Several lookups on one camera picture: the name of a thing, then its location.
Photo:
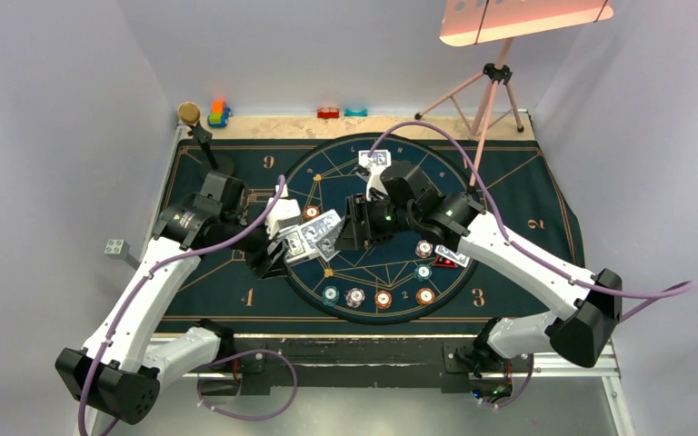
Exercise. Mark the pink white poker chip stack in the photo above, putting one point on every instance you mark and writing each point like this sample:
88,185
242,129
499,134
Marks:
354,298

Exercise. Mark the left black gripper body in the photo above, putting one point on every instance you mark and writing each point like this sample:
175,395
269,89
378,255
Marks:
254,249

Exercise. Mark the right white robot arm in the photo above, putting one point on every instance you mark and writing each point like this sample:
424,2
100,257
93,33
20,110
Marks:
583,307

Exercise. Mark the orange red poker chip stack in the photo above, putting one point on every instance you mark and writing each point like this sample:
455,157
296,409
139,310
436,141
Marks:
383,300

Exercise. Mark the teal toy block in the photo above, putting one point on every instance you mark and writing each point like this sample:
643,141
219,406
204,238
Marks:
355,111

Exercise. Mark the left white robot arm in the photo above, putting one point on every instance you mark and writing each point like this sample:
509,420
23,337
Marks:
117,374

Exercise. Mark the red triangular button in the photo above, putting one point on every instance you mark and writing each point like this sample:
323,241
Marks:
443,263

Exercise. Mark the gold round knob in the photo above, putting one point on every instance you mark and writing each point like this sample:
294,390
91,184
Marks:
189,113

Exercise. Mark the red toy block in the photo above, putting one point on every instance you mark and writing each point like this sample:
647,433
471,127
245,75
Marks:
329,112

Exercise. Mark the green poker chip stack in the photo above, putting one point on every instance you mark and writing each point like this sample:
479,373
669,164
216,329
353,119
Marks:
330,296

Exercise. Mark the colourful toy block stack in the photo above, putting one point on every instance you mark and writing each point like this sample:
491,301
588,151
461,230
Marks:
219,114

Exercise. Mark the blue playing card deck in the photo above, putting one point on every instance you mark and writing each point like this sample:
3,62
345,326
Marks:
301,245

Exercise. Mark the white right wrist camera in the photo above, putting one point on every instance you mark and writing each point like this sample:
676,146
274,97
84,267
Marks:
374,187

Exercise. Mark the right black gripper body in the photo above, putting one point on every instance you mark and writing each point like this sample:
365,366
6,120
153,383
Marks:
382,218

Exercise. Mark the grey lego brick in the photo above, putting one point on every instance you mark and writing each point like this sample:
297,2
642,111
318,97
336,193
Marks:
115,247

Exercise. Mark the round blue poker mat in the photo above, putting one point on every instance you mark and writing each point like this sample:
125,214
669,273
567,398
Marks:
320,172

